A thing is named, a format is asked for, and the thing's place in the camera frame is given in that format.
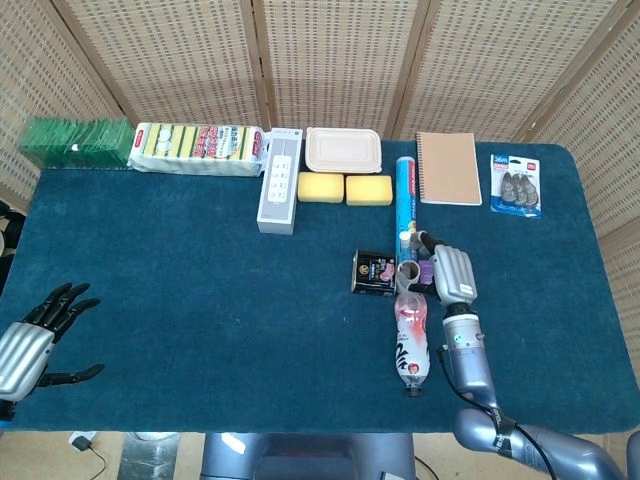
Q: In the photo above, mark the white paper roll cardboard core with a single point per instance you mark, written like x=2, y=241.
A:
x=401, y=283

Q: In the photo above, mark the yellow sponge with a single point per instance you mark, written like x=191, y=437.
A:
x=369, y=190
x=320, y=187

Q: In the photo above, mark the green scouring pad pack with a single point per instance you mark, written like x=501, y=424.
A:
x=75, y=142

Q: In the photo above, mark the woven wooden folding screen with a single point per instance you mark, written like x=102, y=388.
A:
x=340, y=60

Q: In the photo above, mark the bagged yellow sponge multipack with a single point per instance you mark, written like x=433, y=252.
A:
x=195, y=150

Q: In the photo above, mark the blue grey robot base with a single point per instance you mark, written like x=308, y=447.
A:
x=310, y=457

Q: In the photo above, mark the plastic bottle pink white label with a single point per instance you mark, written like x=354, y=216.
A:
x=412, y=345

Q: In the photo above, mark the brown spiral notebook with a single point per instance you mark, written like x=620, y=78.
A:
x=448, y=167

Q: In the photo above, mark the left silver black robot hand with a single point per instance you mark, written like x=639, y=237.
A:
x=22, y=357

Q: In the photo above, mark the black luncheon meat tin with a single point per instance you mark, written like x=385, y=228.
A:
x=372, y=272

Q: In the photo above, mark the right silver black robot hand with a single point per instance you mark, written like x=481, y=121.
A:
x=454, y=275

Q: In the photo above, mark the small purple box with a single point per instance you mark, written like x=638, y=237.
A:
x=427, y=273

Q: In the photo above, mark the correction tape blister pack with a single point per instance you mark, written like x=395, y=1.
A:
x=516, y=187

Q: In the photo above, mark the clear test tube white cap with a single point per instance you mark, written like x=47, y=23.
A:
x=406, y=239

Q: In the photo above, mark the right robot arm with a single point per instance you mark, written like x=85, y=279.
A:
x=470, y=360

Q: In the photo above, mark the blue cling film roll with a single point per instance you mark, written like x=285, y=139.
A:
x=407, y=200

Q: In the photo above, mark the beige lidded food container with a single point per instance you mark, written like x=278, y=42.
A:
x=342, y=150

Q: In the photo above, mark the grey metal floor box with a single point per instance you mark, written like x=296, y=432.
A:
x=150, y=457

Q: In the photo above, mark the blue carpet mat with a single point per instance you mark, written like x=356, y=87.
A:
x=200, y=300

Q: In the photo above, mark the white power strip box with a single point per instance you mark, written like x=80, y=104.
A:
x=279, y=185

